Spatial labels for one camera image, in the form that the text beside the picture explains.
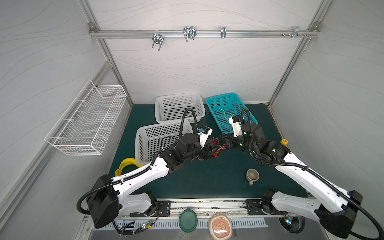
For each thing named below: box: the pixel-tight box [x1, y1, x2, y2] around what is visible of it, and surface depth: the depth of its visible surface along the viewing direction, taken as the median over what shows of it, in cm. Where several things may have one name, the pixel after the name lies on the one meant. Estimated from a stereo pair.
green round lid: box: [178, 208, 198, 233], surface depth 64 cm
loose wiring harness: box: [113, 213, 160, 238], surface depth 69 cm
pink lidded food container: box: [209, 213, 233, 240], surface depth 68 cm
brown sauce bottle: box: [281, 138, 289, 146], surface depth 80 cm
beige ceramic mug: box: [246, 168, 260, 186], surface depth 83 cm
